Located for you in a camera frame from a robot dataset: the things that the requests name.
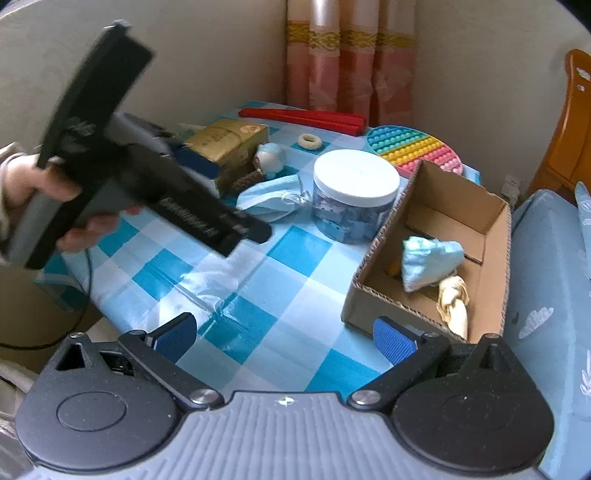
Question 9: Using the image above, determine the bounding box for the cream ring toy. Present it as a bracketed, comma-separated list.
[297, 133, 322, 151]

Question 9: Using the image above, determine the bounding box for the cream knotted rope toy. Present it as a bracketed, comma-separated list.
[436, 276, 470, 340]

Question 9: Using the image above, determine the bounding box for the person's left hand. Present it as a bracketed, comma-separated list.
[1, 142, 120, 253]

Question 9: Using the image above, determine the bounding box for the red folded fan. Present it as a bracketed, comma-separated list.
[238, 108, 367, 136]

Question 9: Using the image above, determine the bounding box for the gold tissue pack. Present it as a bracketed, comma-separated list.
[176, 118, 270, 197]

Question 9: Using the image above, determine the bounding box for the clear jar white lid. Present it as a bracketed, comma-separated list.
[312, 149, 401, 244]

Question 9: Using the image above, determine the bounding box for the wooden headboard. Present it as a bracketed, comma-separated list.
[527, 49, 591, 203]

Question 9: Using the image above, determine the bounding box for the brown ring toy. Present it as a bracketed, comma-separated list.
[230, 170, 266, 194]

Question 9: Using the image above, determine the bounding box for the rainbow pop-it toy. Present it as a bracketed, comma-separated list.
[366, 125, 464, 179]

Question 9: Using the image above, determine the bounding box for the blue cloth in box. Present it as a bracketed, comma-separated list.
[401, 236, 465, 293]

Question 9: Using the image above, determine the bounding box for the brown cardboard box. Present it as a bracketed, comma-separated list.
[341, 161, 511, 343]

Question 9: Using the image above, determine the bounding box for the pink gold curtain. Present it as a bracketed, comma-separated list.
[286, 0, 416, 126]

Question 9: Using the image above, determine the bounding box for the black cable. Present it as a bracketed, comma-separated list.
[0, 248, 94, 351]

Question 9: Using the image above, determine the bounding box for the white wall plug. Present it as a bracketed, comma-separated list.
[501, 174, 521, 200]

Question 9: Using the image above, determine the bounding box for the light blue face mask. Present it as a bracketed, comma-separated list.
[235, 174, 311, 223]

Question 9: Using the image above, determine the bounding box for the small blue plush doll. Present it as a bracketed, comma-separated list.
[253, 143, 287, 179]

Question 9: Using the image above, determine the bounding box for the blue white checkered tablecloth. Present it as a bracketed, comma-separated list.
[34, 100, 482, 401]

